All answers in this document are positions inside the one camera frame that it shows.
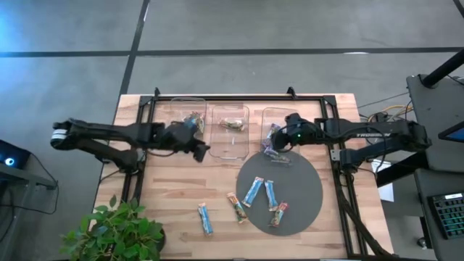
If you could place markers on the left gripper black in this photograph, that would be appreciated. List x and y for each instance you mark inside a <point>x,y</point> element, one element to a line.
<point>181,137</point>

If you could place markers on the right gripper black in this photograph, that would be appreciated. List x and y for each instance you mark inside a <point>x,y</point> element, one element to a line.
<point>301,130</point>

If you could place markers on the clear plastic bin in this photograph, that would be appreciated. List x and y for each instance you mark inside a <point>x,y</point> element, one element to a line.
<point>181,107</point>
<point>228,145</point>
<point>266,114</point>

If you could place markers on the green granola bar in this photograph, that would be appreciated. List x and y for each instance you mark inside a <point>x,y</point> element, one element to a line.
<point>278,214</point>
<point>237,208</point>
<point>232,125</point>

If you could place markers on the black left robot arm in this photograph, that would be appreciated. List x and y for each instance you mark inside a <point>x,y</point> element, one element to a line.
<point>108,130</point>

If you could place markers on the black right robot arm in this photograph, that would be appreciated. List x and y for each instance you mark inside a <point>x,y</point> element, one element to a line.
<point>362,128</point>

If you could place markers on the round grey woven mat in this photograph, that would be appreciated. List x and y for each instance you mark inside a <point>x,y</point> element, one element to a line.
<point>290,188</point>

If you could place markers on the black power adapter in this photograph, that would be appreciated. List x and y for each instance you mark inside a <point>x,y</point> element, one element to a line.
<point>378,116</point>

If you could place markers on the black plant pot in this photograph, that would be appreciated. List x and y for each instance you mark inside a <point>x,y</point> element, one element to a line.
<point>162,239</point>

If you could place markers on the white paper sheet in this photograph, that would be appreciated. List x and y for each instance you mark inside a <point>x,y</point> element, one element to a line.
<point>387,194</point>

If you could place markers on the green leafy plant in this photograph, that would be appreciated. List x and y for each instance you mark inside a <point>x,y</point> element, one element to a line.
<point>108,232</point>

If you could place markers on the black desk leg bar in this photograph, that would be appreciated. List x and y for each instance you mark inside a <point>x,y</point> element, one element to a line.
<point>402,170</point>

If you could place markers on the grey desk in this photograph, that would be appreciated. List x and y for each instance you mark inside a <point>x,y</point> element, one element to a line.
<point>420,181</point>

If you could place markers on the grey side table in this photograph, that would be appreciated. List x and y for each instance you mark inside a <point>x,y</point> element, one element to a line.
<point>431,101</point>

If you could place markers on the grey metal stand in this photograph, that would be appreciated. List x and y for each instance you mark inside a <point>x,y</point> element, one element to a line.
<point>29,177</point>

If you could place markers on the black device blue light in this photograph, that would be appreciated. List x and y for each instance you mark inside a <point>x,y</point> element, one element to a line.
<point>11,156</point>

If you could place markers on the black tablet screen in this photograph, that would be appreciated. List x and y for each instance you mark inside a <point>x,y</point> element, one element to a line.
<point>455,135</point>

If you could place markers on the black caster wheel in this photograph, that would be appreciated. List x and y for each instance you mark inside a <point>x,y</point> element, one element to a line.
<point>421,242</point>

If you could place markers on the black pole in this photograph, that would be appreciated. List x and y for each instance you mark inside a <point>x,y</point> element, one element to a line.
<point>444,69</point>

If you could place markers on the backlit black keyboard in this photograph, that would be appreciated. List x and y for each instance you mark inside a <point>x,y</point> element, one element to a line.
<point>449,217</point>

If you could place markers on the grey metal mount plate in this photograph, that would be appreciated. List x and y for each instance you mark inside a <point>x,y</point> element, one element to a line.
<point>335,155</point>

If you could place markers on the black aluminium table frame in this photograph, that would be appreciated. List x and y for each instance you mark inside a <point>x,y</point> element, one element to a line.
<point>235,98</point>

